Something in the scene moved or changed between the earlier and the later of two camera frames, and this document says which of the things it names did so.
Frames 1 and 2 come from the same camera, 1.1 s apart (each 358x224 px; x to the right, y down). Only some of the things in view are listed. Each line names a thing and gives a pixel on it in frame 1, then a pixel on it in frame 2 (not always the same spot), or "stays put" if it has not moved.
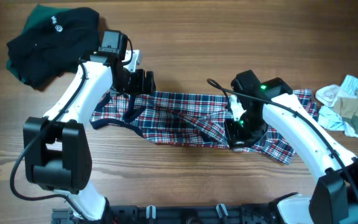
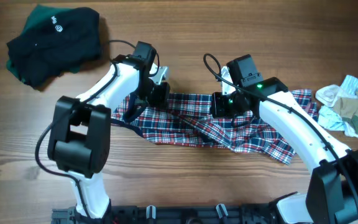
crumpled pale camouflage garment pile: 352,106 stays put
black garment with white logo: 55,46 stays put
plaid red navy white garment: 190,121 stays put
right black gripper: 233,138 to 217,109
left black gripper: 138,87 to 161,99
